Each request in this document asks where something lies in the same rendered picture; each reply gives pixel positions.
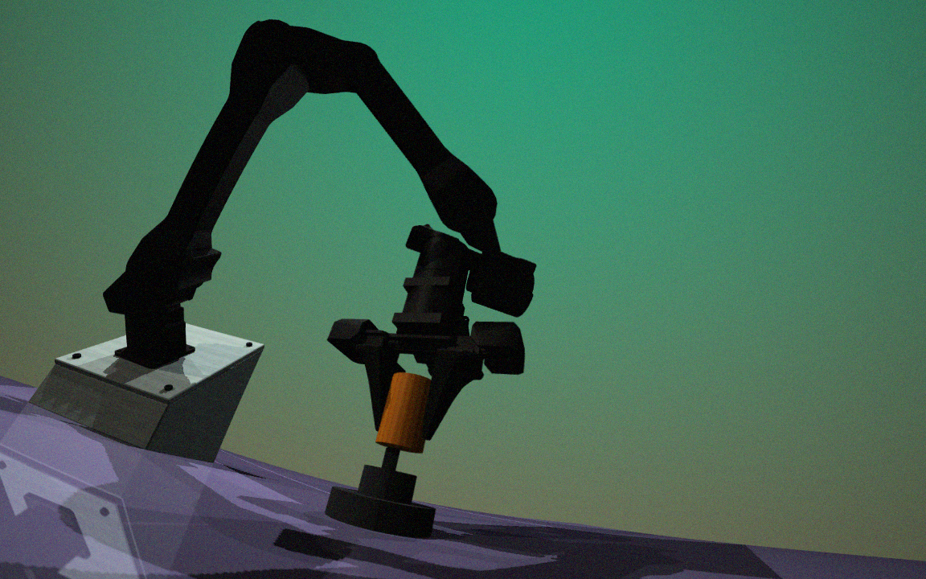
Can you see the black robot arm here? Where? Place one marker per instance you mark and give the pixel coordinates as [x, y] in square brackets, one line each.
[274, 67]

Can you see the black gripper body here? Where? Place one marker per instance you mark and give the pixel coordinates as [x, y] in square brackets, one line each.
[429, 321]

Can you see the orange cylinder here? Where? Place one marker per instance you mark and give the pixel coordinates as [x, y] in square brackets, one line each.
[403, 415]

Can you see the black stepped round pedestal with shaft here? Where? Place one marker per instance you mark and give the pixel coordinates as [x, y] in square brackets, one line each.
[383, 502]

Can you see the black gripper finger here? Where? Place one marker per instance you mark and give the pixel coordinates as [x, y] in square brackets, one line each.
[453, 369]
[380, 367]

